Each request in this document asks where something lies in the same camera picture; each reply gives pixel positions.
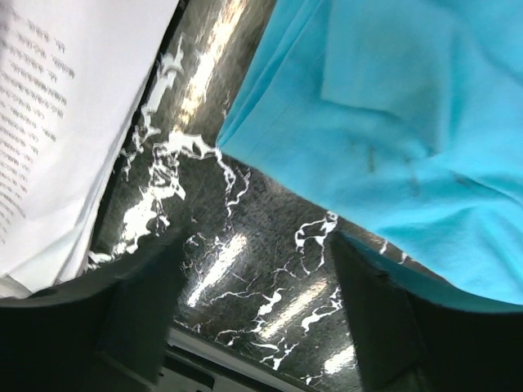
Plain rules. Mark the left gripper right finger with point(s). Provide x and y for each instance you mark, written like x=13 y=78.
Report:
x=413 y=332

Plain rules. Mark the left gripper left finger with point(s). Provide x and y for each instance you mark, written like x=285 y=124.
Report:
x=106 y=330

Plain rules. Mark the turquoise t-shirt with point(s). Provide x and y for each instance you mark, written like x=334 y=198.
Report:
x=402 y=117

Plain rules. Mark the white paper sheets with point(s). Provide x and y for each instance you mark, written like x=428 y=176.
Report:
x=72 y=76

